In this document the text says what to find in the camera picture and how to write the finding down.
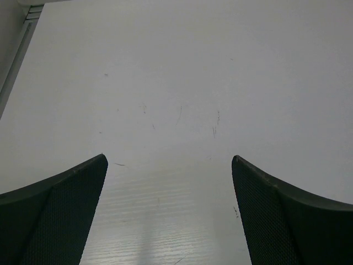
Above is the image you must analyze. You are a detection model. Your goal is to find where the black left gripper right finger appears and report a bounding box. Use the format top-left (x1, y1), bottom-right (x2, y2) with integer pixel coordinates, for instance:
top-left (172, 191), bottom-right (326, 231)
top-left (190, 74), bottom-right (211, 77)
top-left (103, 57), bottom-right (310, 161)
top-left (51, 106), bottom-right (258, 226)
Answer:
top-left (232, 156), bottom-right (352, 264)

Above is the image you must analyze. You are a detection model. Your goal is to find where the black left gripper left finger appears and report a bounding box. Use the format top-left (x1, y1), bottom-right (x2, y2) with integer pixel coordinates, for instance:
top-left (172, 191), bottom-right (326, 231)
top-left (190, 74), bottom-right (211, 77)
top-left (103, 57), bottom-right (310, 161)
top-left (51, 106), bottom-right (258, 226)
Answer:
top-left (1, 154), bottom-right (108, 264)

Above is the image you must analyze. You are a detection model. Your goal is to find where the aluminium table edge rail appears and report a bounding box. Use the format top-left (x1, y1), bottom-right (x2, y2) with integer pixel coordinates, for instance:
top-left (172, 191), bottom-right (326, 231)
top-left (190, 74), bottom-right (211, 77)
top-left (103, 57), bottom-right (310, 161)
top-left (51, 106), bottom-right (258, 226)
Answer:
top-left (1, 4), bottom-right (44, 116)

